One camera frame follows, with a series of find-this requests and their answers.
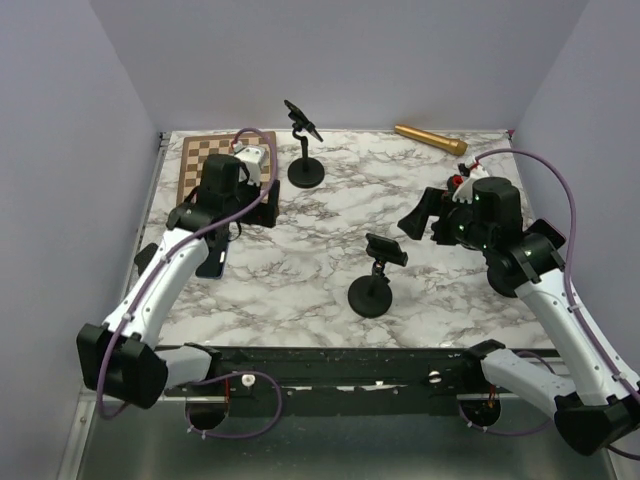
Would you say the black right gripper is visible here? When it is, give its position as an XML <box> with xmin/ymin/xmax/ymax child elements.
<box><xmin>398</xmin><ymin>185</ymin><xmax>494</xmax><ymax>252</ymax></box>

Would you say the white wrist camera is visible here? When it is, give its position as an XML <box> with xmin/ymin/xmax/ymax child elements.
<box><xmin>232</xmin><ymin>143</ymin><xmax>268</xmax><ymax>187</ymax></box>
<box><xmin>452</xmin><ymin>156</ymin><xmax>491</xmax><ymax>204</ymax></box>

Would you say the black phone red case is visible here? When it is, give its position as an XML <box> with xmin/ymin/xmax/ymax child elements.
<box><xmin>527</xmin><ymin>218</ymin><xmax>567</xmax><ymax>249</ymax></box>

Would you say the black mounting rail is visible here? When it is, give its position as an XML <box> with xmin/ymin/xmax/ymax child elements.
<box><xmin>168</xmin><ymin>347</ymin><xmax>502</xmax><ymax>425</ymax></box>

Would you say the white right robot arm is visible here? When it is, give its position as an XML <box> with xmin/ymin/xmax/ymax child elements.
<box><xmin>398</xmin><ymin>177</ymin><xmax>639</xmax><ymax>456</ymax></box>

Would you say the gold cylinder tube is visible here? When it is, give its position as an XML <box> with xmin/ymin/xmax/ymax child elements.
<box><xmin>394</xmin><ymin>124</ymin><xmax>468</xmax><ymax>156</ymax></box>

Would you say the wooden chessboard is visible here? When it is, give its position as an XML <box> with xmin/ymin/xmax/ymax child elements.
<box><xmin>171</xmin><ymin>131</ymin><xmax>277</xmax><ymax>230</ymax></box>

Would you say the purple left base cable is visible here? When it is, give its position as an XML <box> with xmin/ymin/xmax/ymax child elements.
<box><xmin>185</xmin><ymin>370</ymin><xmax>284</xmax><ymax>441</ymax></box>

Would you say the black red knob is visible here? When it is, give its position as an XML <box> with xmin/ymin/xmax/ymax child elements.
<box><xmin>447</xmin><ymin>174</ymin><xmax>465</xmax><ymax>194</ymax></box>

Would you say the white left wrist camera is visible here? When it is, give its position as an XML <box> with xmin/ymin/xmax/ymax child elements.
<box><xmin>232</xmin><ymin>143</ymin><xmax>268</xmax><ymax>187</ymax></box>

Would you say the black phone blue edge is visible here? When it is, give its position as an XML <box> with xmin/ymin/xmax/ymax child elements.
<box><xmin>195</xmin><ymin>239</ymin><xmax>229</xmax><ymax>280</ymax></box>

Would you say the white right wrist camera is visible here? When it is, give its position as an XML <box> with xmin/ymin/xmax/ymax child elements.
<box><xmin>452</xmin><ymin>156</ymin><xmax>491</xmax><ymax>204</ymax></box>

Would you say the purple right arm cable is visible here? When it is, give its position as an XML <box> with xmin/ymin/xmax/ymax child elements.
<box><xmin>474</xmin><ymin>148</ymin><xmax>640</xmax><ymax>461</ymax></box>

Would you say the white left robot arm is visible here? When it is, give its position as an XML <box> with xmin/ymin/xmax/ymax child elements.
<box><xmin>76</xmin><ymin>147</ymin><xmax>279</xmax><ymax>409</ymax></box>

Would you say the small black dark mount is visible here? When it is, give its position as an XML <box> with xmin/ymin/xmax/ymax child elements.
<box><xmin>134</xmin><ymin>243</ymin><xmax>158</xmax><ymax>276</ymax></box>

